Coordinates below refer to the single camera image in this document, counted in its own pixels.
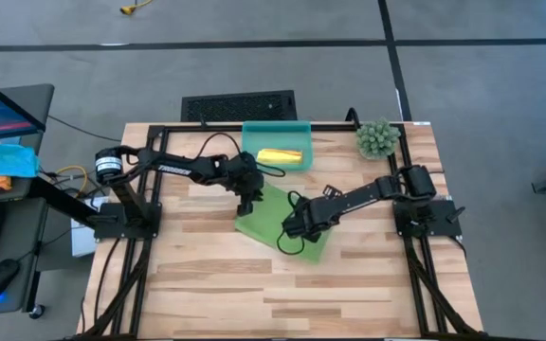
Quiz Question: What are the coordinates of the grey desk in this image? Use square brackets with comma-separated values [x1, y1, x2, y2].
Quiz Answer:
[0, 83, 55, 317]

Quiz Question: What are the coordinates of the yellow microfiber towel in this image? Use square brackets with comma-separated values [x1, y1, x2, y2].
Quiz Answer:
[257, 148, 303, 166]

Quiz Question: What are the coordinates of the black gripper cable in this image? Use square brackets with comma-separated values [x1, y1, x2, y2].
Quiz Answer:
[256, 162, 287, 180]
[276, 190, 308, 257]

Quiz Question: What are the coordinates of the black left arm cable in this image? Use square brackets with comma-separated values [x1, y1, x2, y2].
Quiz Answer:
[195, 132, 245, 160]

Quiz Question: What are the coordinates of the blue cloth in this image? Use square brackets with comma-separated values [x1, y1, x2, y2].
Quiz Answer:
[0, 141, 41, 180]

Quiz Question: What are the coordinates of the teal translucent plastic basket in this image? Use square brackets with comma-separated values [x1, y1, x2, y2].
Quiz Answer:
[241, 120, 313, 172]

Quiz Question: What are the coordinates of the black perforated metal panel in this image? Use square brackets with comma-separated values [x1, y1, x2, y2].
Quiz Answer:
[180, 89, 298, 123]

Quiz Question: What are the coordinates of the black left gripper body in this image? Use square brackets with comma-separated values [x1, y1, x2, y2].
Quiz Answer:
[224, 151, 264, 218]

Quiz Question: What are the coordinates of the black arched cable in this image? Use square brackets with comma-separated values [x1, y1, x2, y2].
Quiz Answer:
[345, 107, 362, 130]

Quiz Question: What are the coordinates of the yellow robot cable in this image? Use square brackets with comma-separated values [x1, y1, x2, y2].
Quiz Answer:
[54, 164, 89, 198]

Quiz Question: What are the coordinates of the white box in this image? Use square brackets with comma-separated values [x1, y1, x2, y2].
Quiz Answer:
[70, 196, 104, 258]

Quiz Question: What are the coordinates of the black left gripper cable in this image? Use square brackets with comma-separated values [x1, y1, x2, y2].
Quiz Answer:
[256, 162, 287, 180]

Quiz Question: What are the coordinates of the black metal table frame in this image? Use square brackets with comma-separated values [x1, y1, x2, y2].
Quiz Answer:
[76, 122, 487, 340]

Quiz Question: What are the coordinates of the yellow cord with plug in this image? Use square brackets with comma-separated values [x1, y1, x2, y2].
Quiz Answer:
[119, 0, 154, 15]

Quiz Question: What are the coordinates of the potted artificial succulent plant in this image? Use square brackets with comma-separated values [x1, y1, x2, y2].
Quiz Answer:
[355, 117, 402, 161]

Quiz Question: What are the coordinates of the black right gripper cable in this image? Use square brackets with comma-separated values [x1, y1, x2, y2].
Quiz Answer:
[276, 190, 308, 257]

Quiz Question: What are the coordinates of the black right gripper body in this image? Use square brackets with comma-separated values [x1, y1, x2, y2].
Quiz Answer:
[281, 196, 331, 241]

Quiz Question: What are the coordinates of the green microfiber towel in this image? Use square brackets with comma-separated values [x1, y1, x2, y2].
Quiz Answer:
[233, 182, 332, 265]

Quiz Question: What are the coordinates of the thin black floor cable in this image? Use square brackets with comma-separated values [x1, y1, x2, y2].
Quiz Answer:
[47, 115, 122, 143]

